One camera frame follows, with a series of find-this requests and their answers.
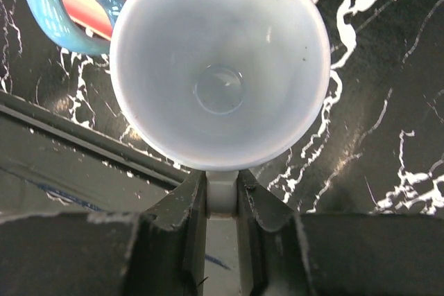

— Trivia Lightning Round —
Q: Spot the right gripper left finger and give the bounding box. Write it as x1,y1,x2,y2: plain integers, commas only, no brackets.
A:
1,171,206,295

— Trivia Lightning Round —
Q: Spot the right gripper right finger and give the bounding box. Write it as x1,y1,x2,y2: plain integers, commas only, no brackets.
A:
237,171,443,295

